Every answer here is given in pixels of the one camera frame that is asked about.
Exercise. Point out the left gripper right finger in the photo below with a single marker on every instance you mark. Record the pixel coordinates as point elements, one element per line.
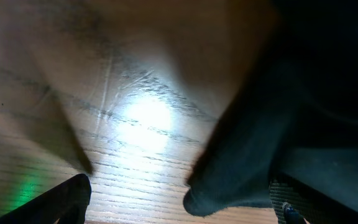
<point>321,184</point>

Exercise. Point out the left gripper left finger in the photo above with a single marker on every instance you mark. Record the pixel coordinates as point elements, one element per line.
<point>64,204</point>

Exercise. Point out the black athletic pants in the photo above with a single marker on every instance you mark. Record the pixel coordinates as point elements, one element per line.
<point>302,92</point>

